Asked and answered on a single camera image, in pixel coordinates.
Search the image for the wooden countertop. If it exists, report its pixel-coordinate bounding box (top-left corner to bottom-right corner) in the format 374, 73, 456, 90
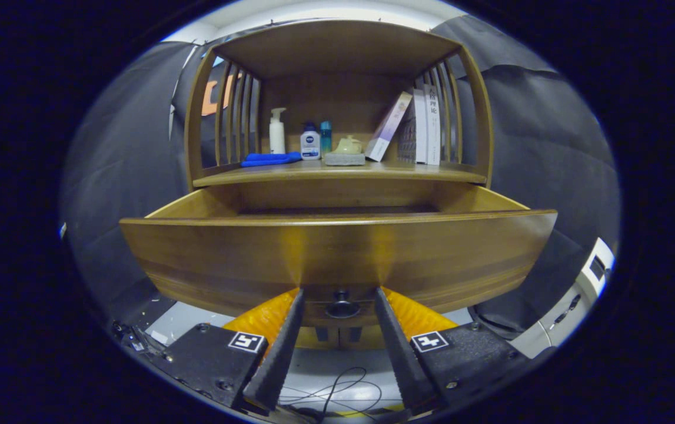
193, 159, 488, 188

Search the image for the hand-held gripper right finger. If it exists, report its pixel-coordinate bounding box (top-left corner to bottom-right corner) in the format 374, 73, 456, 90
374, 286, 529, 413

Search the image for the white lotion bottle blue cap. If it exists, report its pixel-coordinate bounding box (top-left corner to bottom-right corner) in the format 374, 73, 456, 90
300, 122, 321, 161

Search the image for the black cable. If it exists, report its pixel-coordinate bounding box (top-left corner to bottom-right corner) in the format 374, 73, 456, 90
281, 367, 383, 416

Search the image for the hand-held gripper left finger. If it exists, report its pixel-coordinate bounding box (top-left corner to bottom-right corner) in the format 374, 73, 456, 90
164, 287, 305, 411

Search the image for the white pump bottle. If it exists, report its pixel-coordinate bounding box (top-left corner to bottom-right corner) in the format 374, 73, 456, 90
269, 108, 286, 155

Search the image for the white book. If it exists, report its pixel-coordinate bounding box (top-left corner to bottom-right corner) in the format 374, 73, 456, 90
424, 84, 441, 166

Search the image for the purple book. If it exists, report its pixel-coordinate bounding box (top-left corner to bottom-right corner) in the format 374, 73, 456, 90
364, 91, 413, 163

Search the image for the wooden cabinet with slatted shelf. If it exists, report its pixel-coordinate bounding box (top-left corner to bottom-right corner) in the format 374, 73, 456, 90
183, 19, 495, 351

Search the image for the blue folded cloth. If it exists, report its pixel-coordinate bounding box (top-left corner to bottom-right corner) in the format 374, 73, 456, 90
240, 152, 303, 168

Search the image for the black electronic box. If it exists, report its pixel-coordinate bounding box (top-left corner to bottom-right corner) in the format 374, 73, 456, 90
111, 321, 164, 354

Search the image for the dark patterned book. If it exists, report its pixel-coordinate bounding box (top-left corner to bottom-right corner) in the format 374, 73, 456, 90
397, 88, 428, 164

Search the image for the wooden drawer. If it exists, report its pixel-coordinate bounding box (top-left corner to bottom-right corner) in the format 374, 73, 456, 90
119, 184, 558, 327

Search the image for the cream lidded tea cup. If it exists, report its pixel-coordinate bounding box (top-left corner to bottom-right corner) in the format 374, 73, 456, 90
334, 135, 364, 155

